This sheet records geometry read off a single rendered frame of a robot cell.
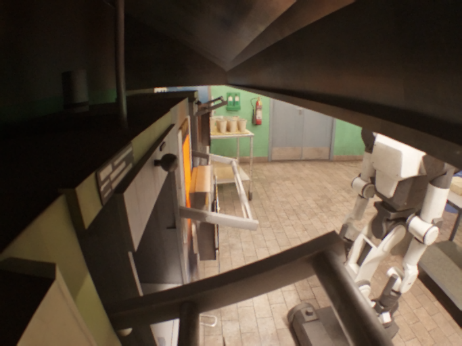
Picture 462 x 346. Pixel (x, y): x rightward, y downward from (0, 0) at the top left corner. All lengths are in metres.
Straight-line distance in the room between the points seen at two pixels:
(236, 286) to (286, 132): 4.94
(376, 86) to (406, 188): 0.83
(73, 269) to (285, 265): 0.19
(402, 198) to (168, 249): 0.92
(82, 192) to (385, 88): 0.31
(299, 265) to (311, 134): 5.11
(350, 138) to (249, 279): 5.52
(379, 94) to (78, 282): 0.35
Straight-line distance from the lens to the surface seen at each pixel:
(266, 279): 0.26
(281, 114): 5.07
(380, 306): 1.28
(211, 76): 2.82
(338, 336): 1.74
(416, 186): 1.14
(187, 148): 1.24
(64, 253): 0.22
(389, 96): 0.30
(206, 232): 1.08
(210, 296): 0.26
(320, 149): 5.48
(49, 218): 0.20
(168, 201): 0.80
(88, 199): 0.24
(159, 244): 0.89
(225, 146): 4.98
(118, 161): 0.30
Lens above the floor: 1.54
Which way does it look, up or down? 20 degrees down
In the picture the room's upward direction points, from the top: straight up
